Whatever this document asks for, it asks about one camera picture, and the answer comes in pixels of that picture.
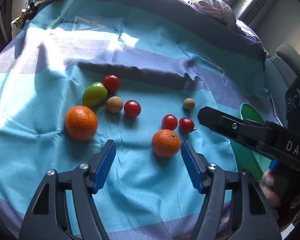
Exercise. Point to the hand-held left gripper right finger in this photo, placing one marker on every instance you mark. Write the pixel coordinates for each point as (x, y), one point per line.
(192, 167)

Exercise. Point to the green plastic bowl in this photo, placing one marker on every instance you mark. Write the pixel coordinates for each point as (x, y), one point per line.
(247, 160)

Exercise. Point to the small orange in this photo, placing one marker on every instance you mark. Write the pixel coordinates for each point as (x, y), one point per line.
(165, 143)

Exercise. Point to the blue and purple printed blanket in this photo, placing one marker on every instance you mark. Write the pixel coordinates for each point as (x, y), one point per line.
(152, 67)

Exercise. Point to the brown longan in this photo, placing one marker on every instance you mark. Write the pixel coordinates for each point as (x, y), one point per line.
(114, 104)
(189, 103)

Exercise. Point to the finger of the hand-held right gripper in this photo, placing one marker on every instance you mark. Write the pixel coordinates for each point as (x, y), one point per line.
(215, 121)

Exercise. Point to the crinkled bag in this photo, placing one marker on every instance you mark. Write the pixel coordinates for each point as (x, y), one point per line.
(22, 15)

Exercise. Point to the crumpled purple cloth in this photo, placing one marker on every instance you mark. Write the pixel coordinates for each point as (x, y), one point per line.
(212, 10)

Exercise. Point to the red cherry tomato with stem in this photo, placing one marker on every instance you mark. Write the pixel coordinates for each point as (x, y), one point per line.
(186, 125)

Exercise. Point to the green mango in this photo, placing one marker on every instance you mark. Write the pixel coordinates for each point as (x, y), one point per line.
(94, 94)

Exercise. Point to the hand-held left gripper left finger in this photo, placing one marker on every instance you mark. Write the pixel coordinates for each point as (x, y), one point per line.
(105, 165)

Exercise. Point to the grey curtain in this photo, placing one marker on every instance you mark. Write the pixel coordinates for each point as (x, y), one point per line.
(257, 0)

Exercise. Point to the grey sofa cushion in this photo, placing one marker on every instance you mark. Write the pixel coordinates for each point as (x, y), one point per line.
(280, 80)

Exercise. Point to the person's right hand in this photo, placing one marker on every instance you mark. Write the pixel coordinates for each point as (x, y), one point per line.
(267, 188)

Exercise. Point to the large orange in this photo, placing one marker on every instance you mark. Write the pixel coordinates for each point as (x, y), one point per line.
(81, 123)

